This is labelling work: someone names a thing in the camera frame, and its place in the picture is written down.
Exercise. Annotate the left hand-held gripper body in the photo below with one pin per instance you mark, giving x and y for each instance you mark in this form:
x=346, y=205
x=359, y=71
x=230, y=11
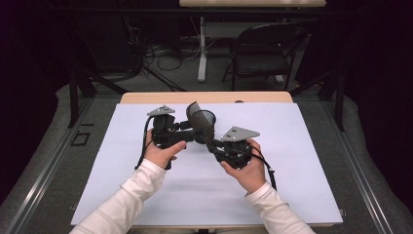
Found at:
x=164, y=130

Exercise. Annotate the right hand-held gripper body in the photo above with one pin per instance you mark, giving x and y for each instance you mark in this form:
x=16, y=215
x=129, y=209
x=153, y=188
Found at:
x=238, y=134

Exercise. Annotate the black comb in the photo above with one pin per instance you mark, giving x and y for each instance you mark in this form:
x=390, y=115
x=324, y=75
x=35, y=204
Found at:
x=196, y=118

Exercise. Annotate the black mesh pen cup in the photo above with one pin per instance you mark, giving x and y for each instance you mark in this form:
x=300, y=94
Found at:
x=210, y=125

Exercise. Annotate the person's left hand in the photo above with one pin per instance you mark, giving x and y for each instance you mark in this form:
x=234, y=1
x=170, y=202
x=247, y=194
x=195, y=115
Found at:
x=160, y=156

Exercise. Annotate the person's right hand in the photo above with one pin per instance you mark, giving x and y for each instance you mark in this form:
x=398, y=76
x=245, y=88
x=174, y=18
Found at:
x=251, y=175

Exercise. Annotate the light wooden table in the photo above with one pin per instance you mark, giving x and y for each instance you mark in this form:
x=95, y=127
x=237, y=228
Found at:
x=195, y=97

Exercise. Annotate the dark table grommet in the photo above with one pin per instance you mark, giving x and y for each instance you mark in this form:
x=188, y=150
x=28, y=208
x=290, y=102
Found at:
x=239, y=101

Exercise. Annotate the white table cover board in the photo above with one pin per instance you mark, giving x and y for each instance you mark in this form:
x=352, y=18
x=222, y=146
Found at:
x=195, y=188

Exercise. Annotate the black folding chair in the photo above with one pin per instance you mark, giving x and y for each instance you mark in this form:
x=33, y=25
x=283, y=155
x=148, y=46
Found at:
x=259, y=65

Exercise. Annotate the white-legged desk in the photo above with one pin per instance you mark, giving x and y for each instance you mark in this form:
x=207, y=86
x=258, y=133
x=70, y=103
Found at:
x=253, y=3

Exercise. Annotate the black metal frame stand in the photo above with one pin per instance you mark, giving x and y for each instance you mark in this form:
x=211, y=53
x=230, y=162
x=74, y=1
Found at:
x=73, y=97
x=339, y=104

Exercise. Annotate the grey metal floor rail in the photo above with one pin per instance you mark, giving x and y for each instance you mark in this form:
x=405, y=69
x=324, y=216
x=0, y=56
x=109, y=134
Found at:
x=360, y=182
x=39, y=182

